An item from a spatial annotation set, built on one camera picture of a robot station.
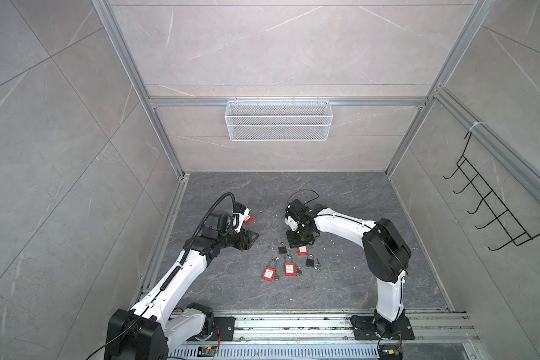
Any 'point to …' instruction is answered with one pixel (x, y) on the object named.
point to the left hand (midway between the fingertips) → (250, 228)
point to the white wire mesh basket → (278, 121)
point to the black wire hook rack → (515, 232)
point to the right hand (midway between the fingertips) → (291, 243)
